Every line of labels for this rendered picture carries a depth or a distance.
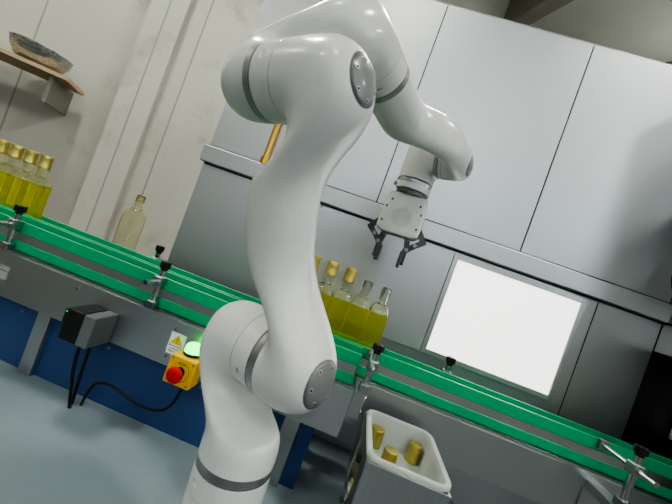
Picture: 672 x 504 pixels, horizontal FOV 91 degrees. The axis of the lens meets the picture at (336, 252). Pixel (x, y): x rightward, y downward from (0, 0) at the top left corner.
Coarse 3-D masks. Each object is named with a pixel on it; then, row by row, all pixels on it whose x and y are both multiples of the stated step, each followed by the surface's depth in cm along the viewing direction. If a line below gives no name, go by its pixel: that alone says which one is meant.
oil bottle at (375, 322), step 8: (376, 304) 96; (368, 312) 98; (376, 312) 95; (384, 312) 95; (368, 320) 96; (376, 320) 95; (384, 320) 95; (368, 328) 95; (376, 328) 95; (360, 336) 96; (368, 336) 95; (376, 336) 95; (360, 344) 95; (368, 344) 95
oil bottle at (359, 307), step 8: (360, 296) 97; (352, 304) 96; (360, 304) 96; (368, 304) 96; (352, 312) 96; (360, 312) 96; (352, 320) 96; (360, 320) 96; (344, 328) 96; (352, 328) 96; (360, 328) 96; (344, 336) 96; (352, 336) 96
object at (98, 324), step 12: (72, 312) 82; (84, 312) 82; (96, 312) 85; (108, 312) 87; (72, 324) 81; (84, 324) 81; (96, 324) 82; (108, 324) 86; (60, 336) 82; (72, 336) 81; (84, 336) 81; (96, 336) 83; (108, 336) 88; (84, 348) 81
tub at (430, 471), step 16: (368, 416) 81; (384, 416) 85; (368, 432) 73; (400, 432) 84; (416, 432) 84; (368, 448) 67; (400, 448) 84; (432, 448) 77; (384, 464) 64; (400, 464) 78; (432, 464) 74; (416, 480) 63; (432, 480) 64; (448, 480) 65
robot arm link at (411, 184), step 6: (396, 180) 79; (402, 180) 77; (408, 180) 76; (414, 180) 75; (420, 180) 75; (396, 186) 78; (402, 186) 76; (408, 186) 75; (414, 186) 75; (420, 186) 75; (426, 186) 76; (414, 192) 76; (420, 192) 76; (426, 192) 76; (426, 198) 79
